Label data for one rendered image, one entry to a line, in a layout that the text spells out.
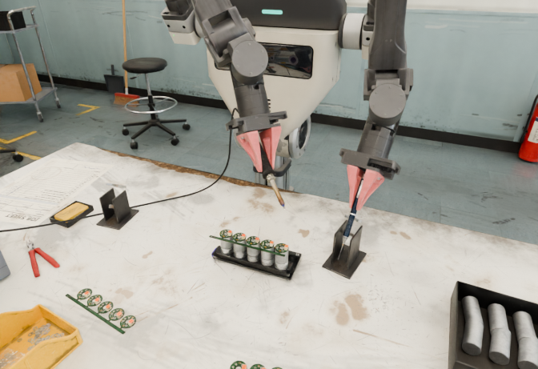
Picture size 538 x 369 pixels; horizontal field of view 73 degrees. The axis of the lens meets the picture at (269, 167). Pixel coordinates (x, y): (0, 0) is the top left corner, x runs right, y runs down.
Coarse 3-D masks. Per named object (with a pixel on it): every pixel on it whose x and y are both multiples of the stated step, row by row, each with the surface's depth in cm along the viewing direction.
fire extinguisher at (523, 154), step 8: (536, 104) 255; (536, 112) 253; (536, 120) 254; (528, 128) 261; (536, 128) 255; (528, 136) 261; (536, 136) 257; (528, 144) 262; (536, 144) 259; (520, 152) 270; (528, 152) 264; (536, 152) 261; (528, 160) 266; (536, 160) 264
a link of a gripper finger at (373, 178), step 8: (344, 152) 66; (344, 160) 66; (352, 160) 65; (360, 160) 64; (368, 160) 64; (368, 168) 63; (376, 168) 63; (368, 176) 63; (376, 176) 63; (368, 184) 64; (376, 184) 67; (360, 192) 65; (368, 192) 67; (360, 200) 65; (360, 208) 66
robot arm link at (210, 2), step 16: (192, 0) 63; (208, 0) 62; (224, 0) 63; (208, 16) 62; (224, 16) 66; (240, 16) 63; (208, 32) 63; (224, 32) 63; (240, 32) 64; (224, 48) 64
